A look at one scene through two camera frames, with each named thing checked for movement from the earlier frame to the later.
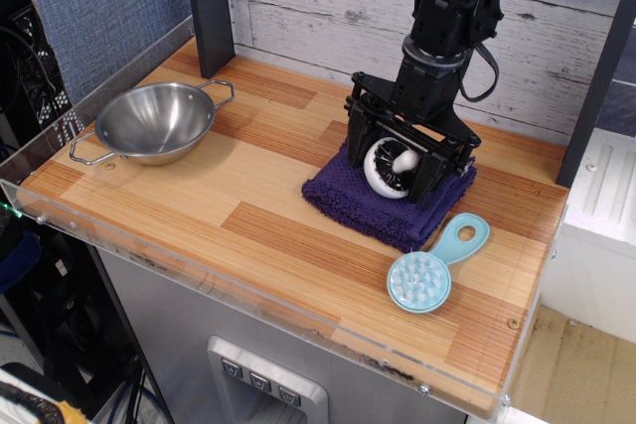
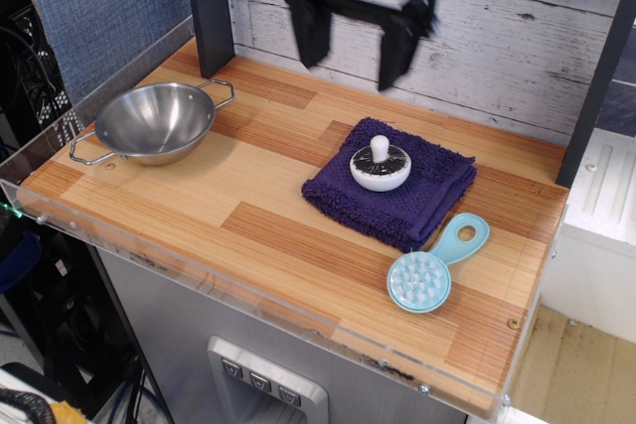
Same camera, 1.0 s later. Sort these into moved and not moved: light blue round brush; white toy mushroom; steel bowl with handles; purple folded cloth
Moved: white toy mushroom
Not moved: light blue round brush; purple folded cloth; steel bowl with handles
